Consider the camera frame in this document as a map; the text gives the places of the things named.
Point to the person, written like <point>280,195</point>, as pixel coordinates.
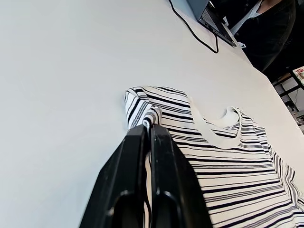
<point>266,31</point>

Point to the black white striped T-shirt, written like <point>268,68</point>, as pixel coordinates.
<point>237,175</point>

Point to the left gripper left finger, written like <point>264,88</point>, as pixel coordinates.
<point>114,180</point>

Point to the grey laptop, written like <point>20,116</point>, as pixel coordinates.
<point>215,22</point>

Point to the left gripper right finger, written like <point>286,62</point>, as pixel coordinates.
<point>177,180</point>

